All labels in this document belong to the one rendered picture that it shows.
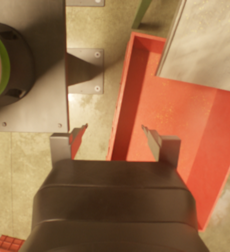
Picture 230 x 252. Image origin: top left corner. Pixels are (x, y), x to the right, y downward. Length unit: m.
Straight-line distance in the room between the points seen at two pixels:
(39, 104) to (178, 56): 0.31
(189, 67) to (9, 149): 1.41
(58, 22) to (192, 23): 0.25
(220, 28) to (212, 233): 1.89
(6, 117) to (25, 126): 0.04
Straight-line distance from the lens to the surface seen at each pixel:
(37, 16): 0.38
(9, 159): 1.64
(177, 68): 0.45
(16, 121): 0.40
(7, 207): 1.92
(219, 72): 0.49
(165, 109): 0.76
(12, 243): 2.09
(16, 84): 0.34
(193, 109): 0.80
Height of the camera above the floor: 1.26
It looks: 74 degrees down
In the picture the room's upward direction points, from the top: 179 degrees clockwise
